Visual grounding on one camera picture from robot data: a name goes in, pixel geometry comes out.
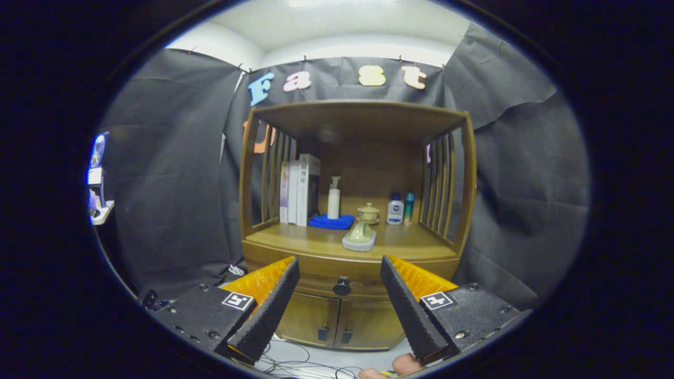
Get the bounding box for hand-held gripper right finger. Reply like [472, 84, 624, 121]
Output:
[379, 255, 522, 366]

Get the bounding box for white pump bottle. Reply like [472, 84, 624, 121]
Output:
[328, 176, 341, 220]

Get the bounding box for white book with portrait cover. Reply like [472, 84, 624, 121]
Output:
[296, 154, 321, 227]

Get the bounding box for black cables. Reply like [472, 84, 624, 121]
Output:
[258, 340, 364, 379]

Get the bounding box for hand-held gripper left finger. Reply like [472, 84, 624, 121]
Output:
[149, 256, 301, 365]

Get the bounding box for blue folded cloth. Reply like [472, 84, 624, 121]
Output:
[308, 213, 355, 231]

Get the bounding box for wooden cabinet door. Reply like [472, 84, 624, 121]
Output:
[334, 297, 406, 352]
[276, 292, 340, 348]

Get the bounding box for screen on white stand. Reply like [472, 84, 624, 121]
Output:
[87, 132, 115, 226]

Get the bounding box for lidded ceramic tea cup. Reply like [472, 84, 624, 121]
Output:
[357, 203, 380, 226]

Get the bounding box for black electronic device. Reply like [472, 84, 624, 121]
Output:
[140, 288, 170, 311]

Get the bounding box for wooden cabinet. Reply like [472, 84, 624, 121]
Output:
[239, 100, 477, 352]

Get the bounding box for white lotion bottle blue cap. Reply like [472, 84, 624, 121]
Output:
[386, 193, 404, 226]

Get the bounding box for wooden countertop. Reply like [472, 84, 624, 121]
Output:
[243, 196, 460, 264]

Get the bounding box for pale purple book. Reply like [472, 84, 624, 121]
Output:
[280, 162, 290, 224]

